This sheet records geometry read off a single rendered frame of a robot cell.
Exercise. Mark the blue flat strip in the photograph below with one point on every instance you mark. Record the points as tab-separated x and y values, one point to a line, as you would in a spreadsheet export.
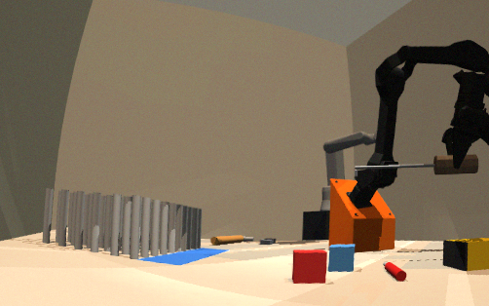
184	257

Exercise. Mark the yellow box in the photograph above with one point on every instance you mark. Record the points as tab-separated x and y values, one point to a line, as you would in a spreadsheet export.
466	254

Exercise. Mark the blue box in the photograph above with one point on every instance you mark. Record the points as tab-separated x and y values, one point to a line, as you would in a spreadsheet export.
341	258

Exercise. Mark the red-handled screwdriver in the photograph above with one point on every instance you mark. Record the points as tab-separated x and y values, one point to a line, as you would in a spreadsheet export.
398	273

